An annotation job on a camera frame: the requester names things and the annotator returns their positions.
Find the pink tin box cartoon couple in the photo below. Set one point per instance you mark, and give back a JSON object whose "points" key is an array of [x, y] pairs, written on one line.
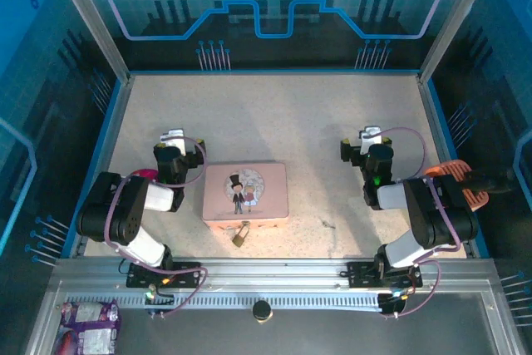
{"points": [[245, 195]]}

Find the small brass padlock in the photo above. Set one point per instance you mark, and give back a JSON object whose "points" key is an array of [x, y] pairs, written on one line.
{"points": [[239, 238]]}

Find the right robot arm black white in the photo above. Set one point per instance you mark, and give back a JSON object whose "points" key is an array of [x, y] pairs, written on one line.
{"points": [[428, 213]]}

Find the black tool in orange insert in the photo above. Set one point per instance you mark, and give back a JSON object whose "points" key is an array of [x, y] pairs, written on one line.
{"points": [[490, 182]]}

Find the small circuit board with leds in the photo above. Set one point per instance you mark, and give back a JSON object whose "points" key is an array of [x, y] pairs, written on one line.
{"points": [[392, 299], [156, 294]]}

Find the black round knob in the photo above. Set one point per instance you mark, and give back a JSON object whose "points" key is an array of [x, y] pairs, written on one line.
{"points": [[262, 310]]}

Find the purple snack packet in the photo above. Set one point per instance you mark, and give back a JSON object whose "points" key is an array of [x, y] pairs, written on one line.
{"points": [[87, 328]]}

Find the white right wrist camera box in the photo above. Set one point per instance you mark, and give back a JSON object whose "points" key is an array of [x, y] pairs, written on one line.
{"points": [[370, 134]]}

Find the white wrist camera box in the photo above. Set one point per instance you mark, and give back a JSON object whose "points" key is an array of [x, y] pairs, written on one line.
{"points": [[370, 134], [173, 139]]}

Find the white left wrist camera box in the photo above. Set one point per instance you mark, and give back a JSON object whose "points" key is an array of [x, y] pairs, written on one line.
{"points": [[173, 139]]}

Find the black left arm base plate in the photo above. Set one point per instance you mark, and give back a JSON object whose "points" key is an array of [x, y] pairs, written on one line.
{"points": [[183, 274]]}

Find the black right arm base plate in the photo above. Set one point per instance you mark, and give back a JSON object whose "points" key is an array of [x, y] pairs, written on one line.
{"points": [[361, 274]]}

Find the aluminium mounting rail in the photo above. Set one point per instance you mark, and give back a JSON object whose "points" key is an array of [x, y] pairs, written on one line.
{"points": [[274, 272]]}

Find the aluminium frame post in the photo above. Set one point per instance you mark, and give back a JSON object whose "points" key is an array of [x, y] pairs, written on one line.
{"points": [[457, 18], [91, 18]]}

